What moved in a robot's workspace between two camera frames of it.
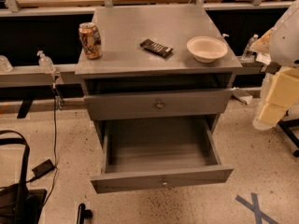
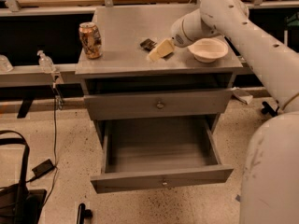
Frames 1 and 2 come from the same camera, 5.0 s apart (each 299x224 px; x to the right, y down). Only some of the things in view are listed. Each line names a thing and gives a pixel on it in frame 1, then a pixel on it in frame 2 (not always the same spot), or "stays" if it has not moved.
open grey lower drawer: x=151 y=154 stays
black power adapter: x=42 y=169 stays
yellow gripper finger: x=284 y=91 to x=178 y=37
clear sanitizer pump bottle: x=45 y=63 stays
